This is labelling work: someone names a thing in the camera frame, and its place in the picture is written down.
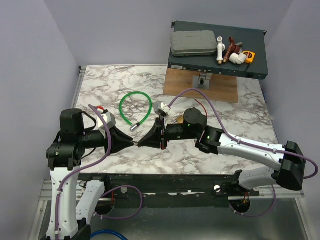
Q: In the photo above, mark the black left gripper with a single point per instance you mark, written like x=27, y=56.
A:
x=119, y=140

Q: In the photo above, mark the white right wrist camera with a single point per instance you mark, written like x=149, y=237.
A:
x=163, y=110

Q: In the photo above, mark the brown pipe fitting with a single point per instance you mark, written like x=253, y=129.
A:
x=231, y=48

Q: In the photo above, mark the white elbow pipe fitting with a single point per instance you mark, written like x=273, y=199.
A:
x=237, y=59

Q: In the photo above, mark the grey metal bracket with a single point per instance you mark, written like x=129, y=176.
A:
x=201, y=81

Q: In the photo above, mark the brass padlock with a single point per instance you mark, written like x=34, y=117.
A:
x=179, y=119

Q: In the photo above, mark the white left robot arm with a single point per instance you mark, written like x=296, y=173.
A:
x=70, y=219

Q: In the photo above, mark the wooden board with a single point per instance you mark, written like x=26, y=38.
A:
x=216, y=87

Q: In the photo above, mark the white pipe fitting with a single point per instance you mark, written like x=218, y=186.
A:
x=220, y=49

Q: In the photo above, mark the yellow tape measure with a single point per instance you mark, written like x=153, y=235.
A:
x=250, y=56

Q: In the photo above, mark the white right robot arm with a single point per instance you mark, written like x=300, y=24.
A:
x=282, y=164

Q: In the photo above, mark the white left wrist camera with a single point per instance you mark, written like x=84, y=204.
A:
x=109, y=119

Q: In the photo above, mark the dark teal network switch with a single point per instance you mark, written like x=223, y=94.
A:
x=252, y=39

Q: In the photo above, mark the grey plastic case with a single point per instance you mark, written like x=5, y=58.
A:
x=193, y=43

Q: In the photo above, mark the dark grey pipe fitting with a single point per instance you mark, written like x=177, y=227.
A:
x=238, y=47

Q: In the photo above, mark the red plastic seal tag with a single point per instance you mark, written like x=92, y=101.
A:
x=204, y=108

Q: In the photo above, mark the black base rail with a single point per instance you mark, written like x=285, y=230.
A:
x=168, y=190

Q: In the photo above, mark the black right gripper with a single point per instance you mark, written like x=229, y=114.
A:
x=153, y=139

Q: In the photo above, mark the aluminium side rail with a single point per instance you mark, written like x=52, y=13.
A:
x=75, y=95

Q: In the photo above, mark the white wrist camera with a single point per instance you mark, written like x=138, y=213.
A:
x=163, y=110
x=109, y=119

